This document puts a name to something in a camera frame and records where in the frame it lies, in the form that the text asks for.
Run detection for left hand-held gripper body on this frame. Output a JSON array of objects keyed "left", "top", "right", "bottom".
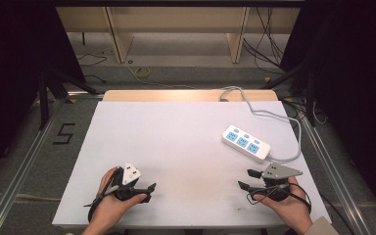
[{"left": 112, "top": 162, "right": 152, "bottom": 202}]

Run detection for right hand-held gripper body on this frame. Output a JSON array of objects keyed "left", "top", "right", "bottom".
[{"left": 259, "top": 163, "right": 304, "bottom": 202}]

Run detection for person's right hand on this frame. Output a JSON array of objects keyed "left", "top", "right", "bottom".
[{"left": 252, "top": 176, "right": 311, "bottom": 227}]

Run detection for person's left hand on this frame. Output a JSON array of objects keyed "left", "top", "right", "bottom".
[{"left": 90, "top": 166, "right": 148, "bottom": 232}]

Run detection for white power strip blue sockets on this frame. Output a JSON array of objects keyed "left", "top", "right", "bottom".
[{"left": 221, "top": 124, "right": 272, "bottom": 165}]

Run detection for white table cover sheet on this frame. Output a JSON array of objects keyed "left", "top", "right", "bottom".
[{"left": 51, "top": 100, "right": 333, "bottom": 227}]

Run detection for wooden table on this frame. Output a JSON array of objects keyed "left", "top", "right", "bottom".
[{"left": 102, "top": 89, "right": 279, "bottom": 103}]

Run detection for black metal stand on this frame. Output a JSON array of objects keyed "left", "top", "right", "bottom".
[
  {"left": 261, "top": 58, "right": 319, "bottom": 127},
  {"left": 37, "top": 67, "right": 98, "bottom": 131}
]

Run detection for black curtain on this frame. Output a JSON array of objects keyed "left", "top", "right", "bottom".
[
  {"left": 0, "top": 0, "right": 87, "bottom": 190},
  {"left": 278, "top": 0, "right": 376, "bottom": 226}
]

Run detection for light wooden bench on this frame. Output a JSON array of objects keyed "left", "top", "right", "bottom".
[{"left": 55, "top": 6, "right": 302, "bottom": 65}]

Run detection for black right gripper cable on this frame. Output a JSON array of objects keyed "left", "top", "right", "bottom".
[{"left": 246, "top": 182, "right": 313, "bottom": 213}]

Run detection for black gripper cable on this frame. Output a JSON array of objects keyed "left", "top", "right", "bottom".
[
  {"left": 246, "top": 182, "right": 313, "bottom": 213},
  {"left": 83, "top": 175, "right": 120, "bottom": 223}
]

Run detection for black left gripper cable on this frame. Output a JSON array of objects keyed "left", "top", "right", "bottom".
[{"left": 83, "top": 175, "right": 120, "bottom": 223}]

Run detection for aluminium floor rail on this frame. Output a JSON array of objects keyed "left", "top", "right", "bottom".
[
  {"left": 0, "top": 92, "right": 105, "bottom": 235},
  {"left": 298, "top": 112, "right": 375, "bottom": 235}
]

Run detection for grey power strip cable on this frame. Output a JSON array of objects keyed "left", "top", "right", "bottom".
[{"left": 218, "top": 85, "right": 303, "bottom": 165}]

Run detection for yellow cable coil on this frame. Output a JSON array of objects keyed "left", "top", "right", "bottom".
[{"left": 134, "top": 66, "right": 152, "bottom": 79}]

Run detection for thin black floor cable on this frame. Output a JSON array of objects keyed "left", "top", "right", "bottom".
[{"left": 75, "top": 52, "right": 108, "bottom": 84}]

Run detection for bundle of black floor cables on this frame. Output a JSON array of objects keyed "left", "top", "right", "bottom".
[{"left": 242, "top": 6, "right": 287, "bottom": 71}]

